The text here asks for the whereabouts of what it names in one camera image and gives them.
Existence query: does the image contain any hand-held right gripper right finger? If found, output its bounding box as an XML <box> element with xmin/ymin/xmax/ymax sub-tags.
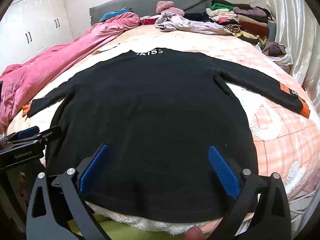
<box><xmin>208</xmin><ymin>145</ymin><xmax>293</xmax><ymax>240</ymax></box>

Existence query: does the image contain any peach plaid fleece blanket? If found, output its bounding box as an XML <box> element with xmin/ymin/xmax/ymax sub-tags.
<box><xmin>6</xmin><ymin>26</ymin><xmax>320</xmax><ymax>239</ymax></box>

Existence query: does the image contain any black sweater with orange cuffs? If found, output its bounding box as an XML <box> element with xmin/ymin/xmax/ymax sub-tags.
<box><xmin>22</xmin><ymin>47</ymin><xmax>311</xmax><ymax>224</ymax></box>

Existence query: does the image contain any white satin curtain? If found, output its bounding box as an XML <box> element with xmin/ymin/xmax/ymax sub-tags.
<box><xmin>265</xmin><ymin>0</ymin><xmax>320</xmax><ymax>105</ymax></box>

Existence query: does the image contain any person's right hand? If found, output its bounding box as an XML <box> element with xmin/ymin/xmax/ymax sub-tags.
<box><xmin>186</xmin><ymin>226</ymin><xmax>208</xmax><ymax>240</ymax></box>

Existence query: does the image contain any red cloth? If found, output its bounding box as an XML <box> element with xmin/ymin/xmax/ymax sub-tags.
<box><xmin>140</xmin><ymin>16</ymin><xmax>160</xmax><ymax>26</ymax></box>

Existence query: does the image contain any white plastic bag of clothes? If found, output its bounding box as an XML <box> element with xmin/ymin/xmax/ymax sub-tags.
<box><xmin>261</xmin><ymin>42</ymin><xmax>293</xmax><ymax>68</ymax></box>

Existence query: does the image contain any pale pink knit garment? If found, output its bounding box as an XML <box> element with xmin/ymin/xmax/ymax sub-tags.
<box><xmin>164</xmin><ymin>7</ymin><xmax>185</xmax><ymax>17</ymax></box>

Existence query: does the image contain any black folded garment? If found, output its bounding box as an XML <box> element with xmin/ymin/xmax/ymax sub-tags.
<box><xmin>184</xmin><ymin>12</ymin><xmax>212</xmax><ymax>23</ymax></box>

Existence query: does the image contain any crumpled lilac garment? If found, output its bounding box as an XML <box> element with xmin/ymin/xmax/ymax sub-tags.
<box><xmin>154</xmin><ymin>10</ymin><xmax>232</xmax><ymax>36</ymax></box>

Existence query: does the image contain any white wardrobe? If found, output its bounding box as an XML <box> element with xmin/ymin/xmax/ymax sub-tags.
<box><xmin>0</xmin><ymin>0</ymin><xmax>73</xmax><ymax>68</ymax></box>

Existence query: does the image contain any grey blue pillow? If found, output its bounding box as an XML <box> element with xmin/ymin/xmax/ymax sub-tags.
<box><xmin>266</xmin><ymin>20</ymin><xmax>278</xmax><ymax>43</ymax></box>

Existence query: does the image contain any blue cloth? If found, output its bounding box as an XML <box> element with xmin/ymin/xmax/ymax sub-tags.
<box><xmin>99</xmin><ymin>8</ymin><xmax>135</xmax><ymax>22</ymax></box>

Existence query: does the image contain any pink fluffy cushion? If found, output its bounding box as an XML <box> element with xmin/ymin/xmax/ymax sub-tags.
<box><xmin>156</xmin><ymin>1</ymin><xmax>175</xmax><ymax>14</ymax></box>

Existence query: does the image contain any pink quilt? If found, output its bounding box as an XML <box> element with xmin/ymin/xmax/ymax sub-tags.
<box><xmin>0</xmin><ymin>12</ymin><xmax>141</xmax><ymax>134</ymax></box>

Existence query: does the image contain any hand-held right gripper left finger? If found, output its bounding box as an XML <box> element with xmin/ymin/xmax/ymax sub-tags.
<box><xmin>26</xmin><ymin>144</ymin><xmax>110</xmax><ymax>240</ymax></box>

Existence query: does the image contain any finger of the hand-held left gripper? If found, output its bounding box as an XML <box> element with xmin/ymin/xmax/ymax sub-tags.
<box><xmin>4</xmin><ymin>126</ymin><xmax>40</xmax><ymax>143</ymax></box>
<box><xmin>0</xmin><ymin>126</ymin><xmax>62</xmax><ymax>155</ymax></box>

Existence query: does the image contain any stack of folded clothes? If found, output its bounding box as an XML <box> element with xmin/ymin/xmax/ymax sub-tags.
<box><xmin>205</xmin><ymin>0</ymin><xmax>275</xmax><ymax>44</ymax></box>

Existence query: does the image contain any grey padded headboard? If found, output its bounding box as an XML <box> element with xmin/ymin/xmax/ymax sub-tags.
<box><xmin>89</xmin><ymin>0</ymin><xmax>213</xmax><ymax>27</ymax></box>

